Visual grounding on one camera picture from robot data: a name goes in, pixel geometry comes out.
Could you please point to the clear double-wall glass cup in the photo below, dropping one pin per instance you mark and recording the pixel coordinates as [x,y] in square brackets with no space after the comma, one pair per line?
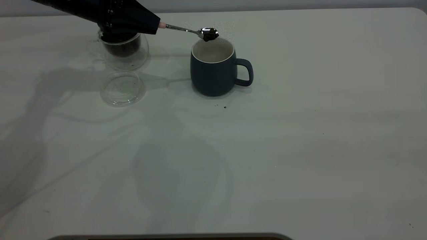
[133,60]

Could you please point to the small coffee bean heap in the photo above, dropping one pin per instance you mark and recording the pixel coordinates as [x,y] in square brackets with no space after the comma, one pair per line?
[210,34]

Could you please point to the clear round glass lid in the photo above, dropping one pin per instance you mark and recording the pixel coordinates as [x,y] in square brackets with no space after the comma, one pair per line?
[121,90]

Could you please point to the dark grey ceramic mug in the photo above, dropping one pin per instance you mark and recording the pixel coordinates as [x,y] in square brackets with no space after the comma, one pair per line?
[210,80]

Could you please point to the coffee beans in glass cup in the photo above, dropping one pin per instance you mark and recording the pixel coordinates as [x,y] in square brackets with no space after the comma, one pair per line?
[123,50]

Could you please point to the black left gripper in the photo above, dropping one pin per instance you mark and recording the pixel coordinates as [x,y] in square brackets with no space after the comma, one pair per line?
[115,15]

